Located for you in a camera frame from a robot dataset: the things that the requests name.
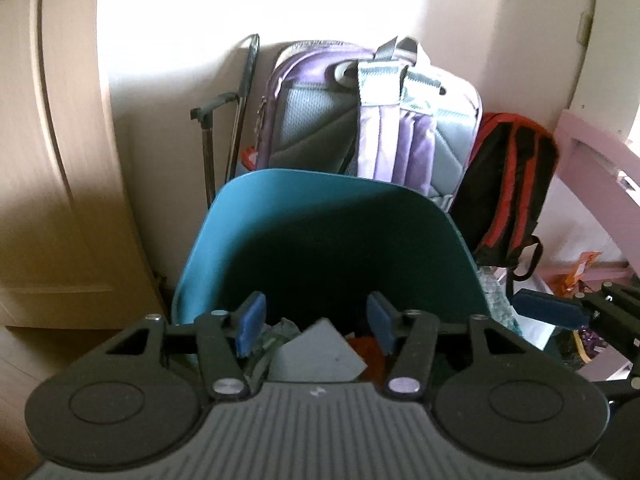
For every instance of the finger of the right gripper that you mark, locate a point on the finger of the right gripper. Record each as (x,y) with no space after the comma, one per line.
(562,312)

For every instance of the red black backpack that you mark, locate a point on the red black backpack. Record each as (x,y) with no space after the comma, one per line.
(500,199)

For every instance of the beige wooden door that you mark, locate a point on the beige wooden door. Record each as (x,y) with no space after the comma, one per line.
(71,257)

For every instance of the purple grey backpack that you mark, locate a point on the purple grey backpack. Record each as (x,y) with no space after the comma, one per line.
(387,114)

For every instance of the teal white zigzag quilt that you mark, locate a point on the teal white zigzag quilt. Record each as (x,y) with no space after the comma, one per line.
(499,306)

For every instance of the orange snack packet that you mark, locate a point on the orange snack packet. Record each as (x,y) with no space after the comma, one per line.
(567,283)

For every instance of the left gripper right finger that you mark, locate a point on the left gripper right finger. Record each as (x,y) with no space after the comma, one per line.
(410,337)

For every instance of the red plastic bag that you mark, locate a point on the red plastic bag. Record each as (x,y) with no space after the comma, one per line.
(370,352)

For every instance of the black trolley handle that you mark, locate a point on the black trolley handle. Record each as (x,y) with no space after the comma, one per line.
(222,122)

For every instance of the grey white wrapper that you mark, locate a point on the grey white wrapper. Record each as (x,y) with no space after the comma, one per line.
(269,341)

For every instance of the white paper stack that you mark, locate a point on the white paper stack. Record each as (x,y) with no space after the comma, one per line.
(535,332)

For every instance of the teal plastic trash bin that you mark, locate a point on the teal plastic trash bin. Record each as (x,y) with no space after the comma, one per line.
(317,245)

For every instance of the small teal lined bin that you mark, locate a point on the small teal lined bin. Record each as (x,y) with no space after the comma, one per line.
(577,348)

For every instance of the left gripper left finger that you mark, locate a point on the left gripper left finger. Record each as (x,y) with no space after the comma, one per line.
(225,337)

